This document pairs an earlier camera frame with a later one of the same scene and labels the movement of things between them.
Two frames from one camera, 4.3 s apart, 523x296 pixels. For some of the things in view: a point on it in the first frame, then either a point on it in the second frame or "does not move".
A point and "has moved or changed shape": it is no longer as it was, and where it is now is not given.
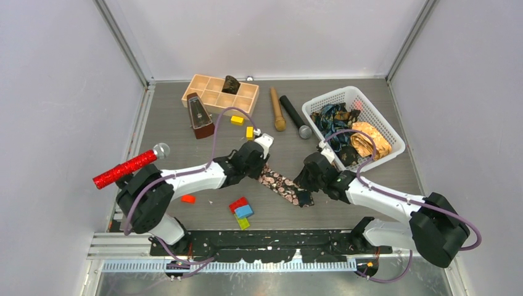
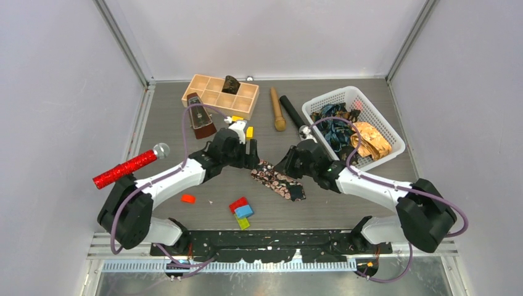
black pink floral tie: x=287 y=188 has moved or changed shape
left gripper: x=261 y=161 to x=248 y=161
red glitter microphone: x=160 y=151 does not move
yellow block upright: x=250 y=132 does not move
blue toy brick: x=243 y=211 does not move
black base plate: x=270 y=246 does not move
